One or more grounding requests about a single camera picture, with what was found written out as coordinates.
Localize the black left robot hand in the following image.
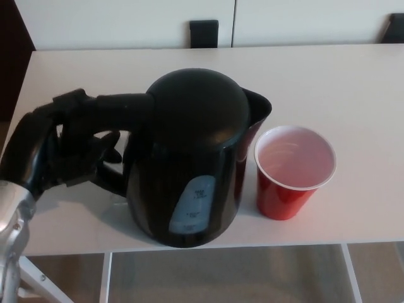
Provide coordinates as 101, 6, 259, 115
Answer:
0, 88, 122, 203

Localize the black electric kettle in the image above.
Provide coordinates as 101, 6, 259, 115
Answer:
94, 68, 273, 249

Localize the grey mesh under-table shelf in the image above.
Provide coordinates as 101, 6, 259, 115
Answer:
99, 242, 362, 303

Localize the white table leg frame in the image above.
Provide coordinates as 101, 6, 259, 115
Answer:
18, 254, 69, 303

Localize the dark brown wooden panel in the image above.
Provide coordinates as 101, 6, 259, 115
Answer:
0, 0, 35, 122

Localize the black cabinet handle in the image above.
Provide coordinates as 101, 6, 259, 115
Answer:
381, 13, 404, 44
189, 20, 219, 49

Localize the red plastic cup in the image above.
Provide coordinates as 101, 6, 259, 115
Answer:
254, 125, 337, 218

